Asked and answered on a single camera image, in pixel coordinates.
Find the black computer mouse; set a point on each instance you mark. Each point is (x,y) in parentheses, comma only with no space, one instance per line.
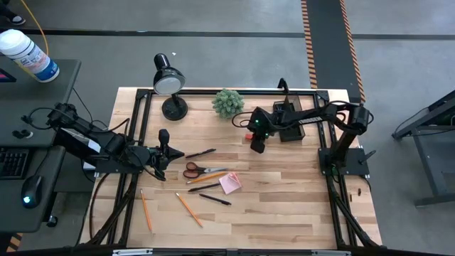
(31,190)

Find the black curved bracket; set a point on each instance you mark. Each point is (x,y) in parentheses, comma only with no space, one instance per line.
(283,85)

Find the white box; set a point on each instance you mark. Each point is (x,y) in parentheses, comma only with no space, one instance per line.
(88,166)

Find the black side desk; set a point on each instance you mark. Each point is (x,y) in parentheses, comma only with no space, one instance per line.
(35,96)

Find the black desk lamp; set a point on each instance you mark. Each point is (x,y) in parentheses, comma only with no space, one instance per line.
(168,81)

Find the orange eraser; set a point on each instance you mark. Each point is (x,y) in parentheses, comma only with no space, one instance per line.
(249,136)

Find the black hazard-striped floor mat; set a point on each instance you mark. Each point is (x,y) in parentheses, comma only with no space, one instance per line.
(330,42)

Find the dark device with pink screen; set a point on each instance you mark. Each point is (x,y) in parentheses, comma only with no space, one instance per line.
(5,76)

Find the person's shoe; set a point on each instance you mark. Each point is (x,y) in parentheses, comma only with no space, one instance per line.
(14,19)

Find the grey metal table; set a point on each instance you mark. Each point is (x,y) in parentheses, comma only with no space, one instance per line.
(426,153)

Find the black aluminium frame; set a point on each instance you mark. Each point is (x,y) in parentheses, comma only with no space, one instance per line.
(256,91)

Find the orange pencil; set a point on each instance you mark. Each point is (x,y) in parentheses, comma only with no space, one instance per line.
(188,209)
(206,178)
(146,209)

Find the white wipes canister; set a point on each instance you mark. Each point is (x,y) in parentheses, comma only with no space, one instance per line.
(28,53)

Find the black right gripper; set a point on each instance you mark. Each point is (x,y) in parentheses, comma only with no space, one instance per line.
(261,124)

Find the black keyboard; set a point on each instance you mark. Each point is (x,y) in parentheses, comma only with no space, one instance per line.
(12,163)

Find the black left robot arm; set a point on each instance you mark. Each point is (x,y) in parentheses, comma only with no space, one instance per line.
(106,145)

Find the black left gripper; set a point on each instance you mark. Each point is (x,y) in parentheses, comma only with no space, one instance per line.
(158,156)

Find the black mesh desk organizer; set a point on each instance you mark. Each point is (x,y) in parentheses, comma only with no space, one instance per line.
(295,103)

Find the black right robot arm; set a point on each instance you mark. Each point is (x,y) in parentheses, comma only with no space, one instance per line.
(320,117)

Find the green potted plant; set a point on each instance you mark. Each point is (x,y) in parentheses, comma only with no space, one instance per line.
(228,104)

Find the black caster wheel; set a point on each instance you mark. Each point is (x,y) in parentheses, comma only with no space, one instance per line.
(52,221)

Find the pink sticky note pad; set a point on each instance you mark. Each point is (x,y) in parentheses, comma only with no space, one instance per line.
(230,183)

